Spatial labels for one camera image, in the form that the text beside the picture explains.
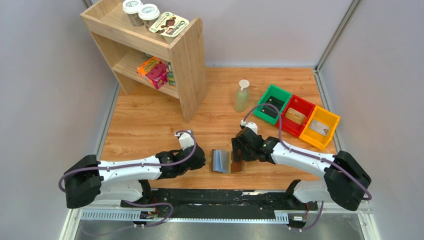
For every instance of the yellow plastic bin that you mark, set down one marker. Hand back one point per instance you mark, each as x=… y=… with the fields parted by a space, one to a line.
x=318 y=141

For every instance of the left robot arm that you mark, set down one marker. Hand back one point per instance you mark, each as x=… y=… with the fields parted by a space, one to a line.
x=92 y=181

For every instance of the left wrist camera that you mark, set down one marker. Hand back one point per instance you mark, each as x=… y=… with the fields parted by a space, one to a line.
x=185 y=139

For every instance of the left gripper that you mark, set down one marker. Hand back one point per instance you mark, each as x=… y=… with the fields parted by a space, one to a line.
x=199 y=158

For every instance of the green plastic bin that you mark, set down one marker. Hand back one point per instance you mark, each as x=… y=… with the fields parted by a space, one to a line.
x=277 y=92

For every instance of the green soap bottle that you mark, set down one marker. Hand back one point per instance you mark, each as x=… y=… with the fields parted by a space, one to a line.
x=242 y=95

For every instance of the white lidded cup left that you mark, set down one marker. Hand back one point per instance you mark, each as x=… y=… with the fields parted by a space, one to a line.
x=132 y=8

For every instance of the brown leather card holder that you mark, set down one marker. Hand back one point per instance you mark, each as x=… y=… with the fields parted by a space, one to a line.
x=224 y=162

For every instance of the red plastic bin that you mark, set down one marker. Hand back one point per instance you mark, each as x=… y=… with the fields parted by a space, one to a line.
x=301 y=105

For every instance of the pink snack box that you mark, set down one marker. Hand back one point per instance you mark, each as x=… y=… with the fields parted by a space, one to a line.
x=161 y=80

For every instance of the green box on shelf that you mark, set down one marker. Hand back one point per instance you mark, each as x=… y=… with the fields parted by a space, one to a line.
x=170 y=75

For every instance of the gold card in red bin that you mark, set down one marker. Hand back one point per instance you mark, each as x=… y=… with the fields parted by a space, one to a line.
x=295 y=116

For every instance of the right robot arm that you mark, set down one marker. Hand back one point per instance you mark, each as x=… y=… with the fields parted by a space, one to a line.
x=341 y=178

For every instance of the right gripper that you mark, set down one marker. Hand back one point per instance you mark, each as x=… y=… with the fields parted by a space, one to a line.
x=239 y=145

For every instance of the silver card in yellow bin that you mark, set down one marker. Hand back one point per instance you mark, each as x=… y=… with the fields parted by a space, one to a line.
x=319 y=127

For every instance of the Chobani yogurt package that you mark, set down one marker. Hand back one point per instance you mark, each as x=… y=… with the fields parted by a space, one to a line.
x=169 y=25

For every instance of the orange snack box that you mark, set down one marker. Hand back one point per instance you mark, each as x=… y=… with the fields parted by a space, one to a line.
x=150 y=69

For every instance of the black card in green bin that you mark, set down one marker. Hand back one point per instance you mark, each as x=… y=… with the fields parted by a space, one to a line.
x=273 y=107

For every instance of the white lidded cup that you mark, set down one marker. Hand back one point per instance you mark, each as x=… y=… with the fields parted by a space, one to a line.
x=149 y=14
x=132 y=8

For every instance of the white lidded cup right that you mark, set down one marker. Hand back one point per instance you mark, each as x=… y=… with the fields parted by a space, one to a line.
x=149 y=14

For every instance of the wooden shelf unit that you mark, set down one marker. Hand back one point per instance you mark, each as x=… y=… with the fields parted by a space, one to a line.
x=125 y=47

